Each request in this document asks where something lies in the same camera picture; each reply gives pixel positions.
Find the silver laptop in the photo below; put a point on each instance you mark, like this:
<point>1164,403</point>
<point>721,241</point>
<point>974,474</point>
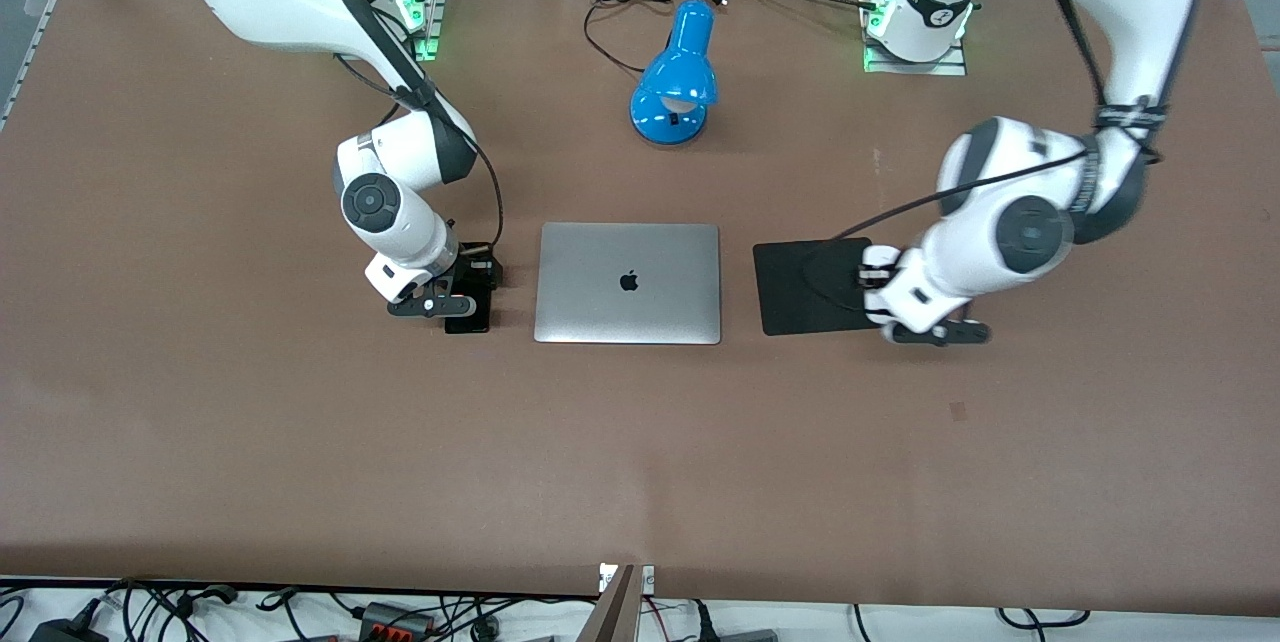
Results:
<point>627,282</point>

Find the black power adapter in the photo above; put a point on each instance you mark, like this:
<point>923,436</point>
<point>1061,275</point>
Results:
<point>65,630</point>

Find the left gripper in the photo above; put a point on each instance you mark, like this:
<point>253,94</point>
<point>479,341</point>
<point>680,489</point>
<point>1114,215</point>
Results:
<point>868,277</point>

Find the blue desk lamp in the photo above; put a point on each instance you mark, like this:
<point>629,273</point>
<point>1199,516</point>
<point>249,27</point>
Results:
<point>675,72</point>

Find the brown wooden post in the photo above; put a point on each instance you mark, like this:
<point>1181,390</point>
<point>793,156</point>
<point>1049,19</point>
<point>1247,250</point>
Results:
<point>615,612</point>

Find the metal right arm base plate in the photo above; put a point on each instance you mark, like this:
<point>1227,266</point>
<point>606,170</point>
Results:
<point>430,22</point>

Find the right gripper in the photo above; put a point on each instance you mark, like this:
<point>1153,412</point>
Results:
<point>478,271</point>

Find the black mouse pad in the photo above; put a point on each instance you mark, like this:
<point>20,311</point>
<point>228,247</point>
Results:
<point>805,287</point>

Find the grey box with red connectors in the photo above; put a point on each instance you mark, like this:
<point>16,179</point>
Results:
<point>398,622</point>

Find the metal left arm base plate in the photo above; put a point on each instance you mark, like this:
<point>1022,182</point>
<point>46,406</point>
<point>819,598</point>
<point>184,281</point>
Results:
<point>950,62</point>

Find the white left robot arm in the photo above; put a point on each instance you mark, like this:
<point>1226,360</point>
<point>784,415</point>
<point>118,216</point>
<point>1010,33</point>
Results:
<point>1120,22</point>

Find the aluminium frame rail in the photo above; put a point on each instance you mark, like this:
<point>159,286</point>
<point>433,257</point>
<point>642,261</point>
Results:
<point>30,52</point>

